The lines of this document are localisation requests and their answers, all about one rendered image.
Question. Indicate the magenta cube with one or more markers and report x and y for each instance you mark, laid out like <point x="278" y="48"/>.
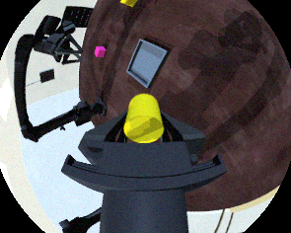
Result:
<point x="100" y="51"/>

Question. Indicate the yellow cylinder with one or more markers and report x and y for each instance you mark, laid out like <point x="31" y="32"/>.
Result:
<point x="143" y="122"/>

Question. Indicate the yellow cube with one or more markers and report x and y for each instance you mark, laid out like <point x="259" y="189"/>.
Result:
<point x="129" y="2"/>

